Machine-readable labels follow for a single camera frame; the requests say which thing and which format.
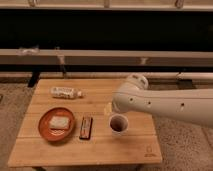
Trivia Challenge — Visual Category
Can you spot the clear plastic bottle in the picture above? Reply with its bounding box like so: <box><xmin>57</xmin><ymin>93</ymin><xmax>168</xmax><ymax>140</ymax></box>
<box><xmin>50</xmin><ymin>87</ymin><xmax>83</xmax><ymax>99</ymax></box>

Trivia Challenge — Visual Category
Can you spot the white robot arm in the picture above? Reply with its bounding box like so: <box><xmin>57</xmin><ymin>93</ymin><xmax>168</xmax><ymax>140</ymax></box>
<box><xmin>112</xmin><ymin>74</ymin><xmax>213</xmax><ymax>128</ymax></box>

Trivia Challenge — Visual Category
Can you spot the white sponge in bowl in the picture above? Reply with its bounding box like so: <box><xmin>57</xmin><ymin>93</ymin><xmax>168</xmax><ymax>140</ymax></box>
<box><xmin>49</xmin><ymin>116</ymin><xmax>69</xmax><ymax>129</ymax></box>

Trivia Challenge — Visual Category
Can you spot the orange ceramic bowl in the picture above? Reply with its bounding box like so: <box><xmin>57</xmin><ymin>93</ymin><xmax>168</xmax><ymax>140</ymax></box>
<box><xmin>38</xmin><ymin>107</ymin><xmax>75</xmax><ymax>142</ymax></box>

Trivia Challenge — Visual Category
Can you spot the red chocolate bar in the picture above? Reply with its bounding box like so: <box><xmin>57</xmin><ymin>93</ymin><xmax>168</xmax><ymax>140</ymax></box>
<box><xmin>79</xmin><ymin>116</ymin><xmax>93</xmax><ymax>140</ymax></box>

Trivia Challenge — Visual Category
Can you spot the wooden table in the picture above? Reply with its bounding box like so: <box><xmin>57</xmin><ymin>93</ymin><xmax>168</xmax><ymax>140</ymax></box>
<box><xmin>8</xmin><ymin>79</ymin><xmax>162</xmax><ymax>167</ymax></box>

